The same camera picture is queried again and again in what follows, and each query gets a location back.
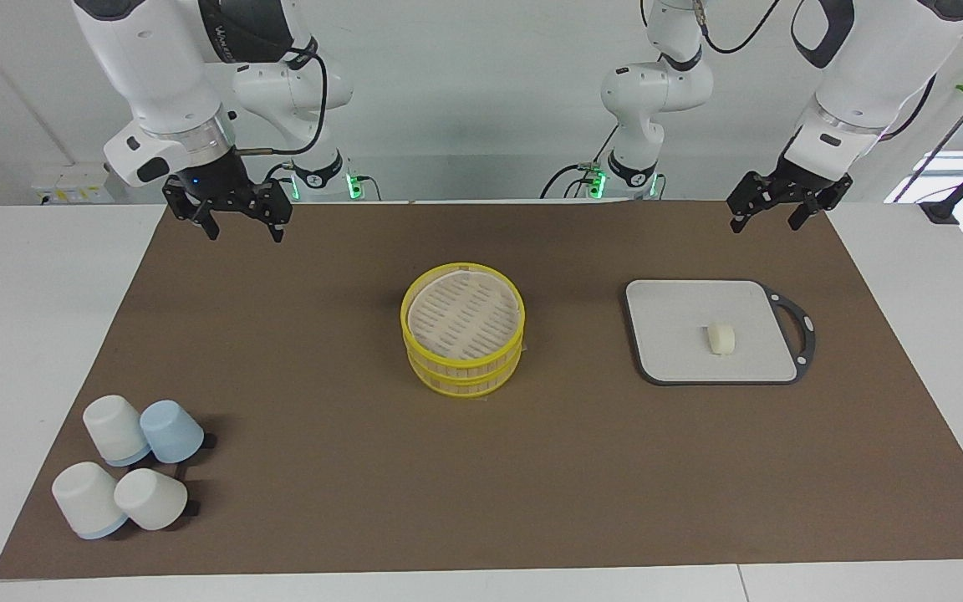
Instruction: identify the yellow steamer tier with liner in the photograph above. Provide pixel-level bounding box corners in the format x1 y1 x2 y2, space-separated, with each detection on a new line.
400 264 526 370

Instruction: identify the yellow bamboo steamer base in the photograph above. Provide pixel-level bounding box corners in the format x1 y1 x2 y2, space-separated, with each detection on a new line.
406 339 524 399

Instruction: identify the grey cutting board dark rim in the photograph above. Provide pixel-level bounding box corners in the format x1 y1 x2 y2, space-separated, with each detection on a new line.
624 279 817 386

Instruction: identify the white power socket box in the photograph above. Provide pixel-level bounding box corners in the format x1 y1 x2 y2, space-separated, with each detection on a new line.
30 163 127 207

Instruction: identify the light blue cup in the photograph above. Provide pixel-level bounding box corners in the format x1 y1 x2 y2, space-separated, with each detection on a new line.
140 400 206 464

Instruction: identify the white cup blue rim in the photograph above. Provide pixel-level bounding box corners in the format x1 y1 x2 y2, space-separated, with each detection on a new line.
83 395 152 467
52 462 129 540

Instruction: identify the brown table mat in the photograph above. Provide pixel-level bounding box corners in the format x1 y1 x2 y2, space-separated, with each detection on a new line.
0 199 963 580

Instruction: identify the cream white cup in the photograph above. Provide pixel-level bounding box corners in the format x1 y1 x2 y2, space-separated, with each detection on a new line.
114 468 189 532

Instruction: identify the black base cable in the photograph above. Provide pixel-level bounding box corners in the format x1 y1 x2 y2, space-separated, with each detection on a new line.
540 125 621 200
261 162 297 202

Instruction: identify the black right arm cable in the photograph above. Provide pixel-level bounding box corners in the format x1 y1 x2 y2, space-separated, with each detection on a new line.
231 35 330 160

